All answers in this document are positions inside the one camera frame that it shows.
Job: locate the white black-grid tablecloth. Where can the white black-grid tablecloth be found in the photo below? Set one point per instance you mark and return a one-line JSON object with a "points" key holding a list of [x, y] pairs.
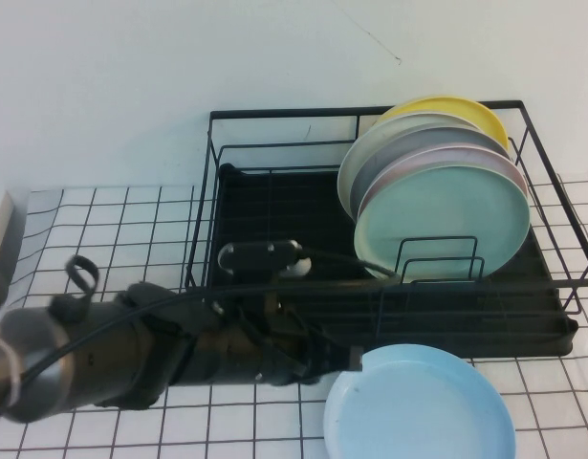
{"points": [[131, 229]]}

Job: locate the light blue plate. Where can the light blue plate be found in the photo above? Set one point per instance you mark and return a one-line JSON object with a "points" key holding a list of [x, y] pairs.
{"points": [[418, 411]]}

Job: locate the pink plate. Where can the pink plate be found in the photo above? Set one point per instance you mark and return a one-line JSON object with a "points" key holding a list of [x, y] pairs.
{"points": [[465, 155]]}

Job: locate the yellow plate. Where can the yellow plate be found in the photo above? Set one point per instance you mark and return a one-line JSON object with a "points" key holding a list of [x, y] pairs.
{"points": [[465, 107]]}

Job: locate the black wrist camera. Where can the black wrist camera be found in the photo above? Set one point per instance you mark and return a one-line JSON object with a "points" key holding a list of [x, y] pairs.
{"points": [[260, 255]]}

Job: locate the black plastic drip tray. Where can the black plastic drip tray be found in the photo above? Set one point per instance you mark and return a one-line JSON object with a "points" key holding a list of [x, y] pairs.
{"points": [[284, 210]]}

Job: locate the grey plate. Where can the grey plate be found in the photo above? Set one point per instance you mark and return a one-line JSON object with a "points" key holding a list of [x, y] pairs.
{"points": [[442, 136]]}

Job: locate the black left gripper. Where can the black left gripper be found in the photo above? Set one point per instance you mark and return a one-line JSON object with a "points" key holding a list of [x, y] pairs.
{"points": [[255, 344]]}

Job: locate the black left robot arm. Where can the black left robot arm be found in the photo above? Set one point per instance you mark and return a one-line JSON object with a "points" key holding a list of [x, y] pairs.
{"points": [[107, 358]]}

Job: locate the green plate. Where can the green plate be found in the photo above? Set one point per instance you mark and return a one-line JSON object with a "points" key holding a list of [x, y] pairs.
{"points": [[442, 205]]}

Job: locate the cream white plate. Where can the cream white plate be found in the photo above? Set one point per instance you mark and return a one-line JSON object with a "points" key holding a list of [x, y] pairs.
{"points": [[350, 172]]}

